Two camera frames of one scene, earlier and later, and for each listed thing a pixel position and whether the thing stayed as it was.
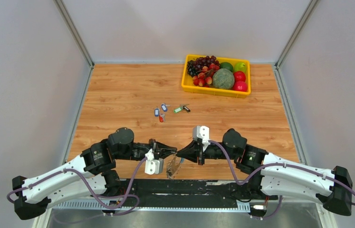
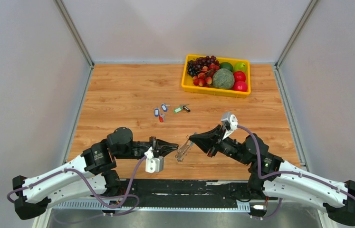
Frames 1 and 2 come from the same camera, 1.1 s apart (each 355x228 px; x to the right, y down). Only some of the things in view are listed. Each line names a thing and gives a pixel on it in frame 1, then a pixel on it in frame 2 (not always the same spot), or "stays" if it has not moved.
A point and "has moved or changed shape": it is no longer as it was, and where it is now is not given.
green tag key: [177, 109] stays
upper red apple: [239, 76] stays
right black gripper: [193, 152] → [206, 140]
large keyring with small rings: [173, 165] has moved or changed shape
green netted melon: [224, 79] stays
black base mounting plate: [237, 194] stays
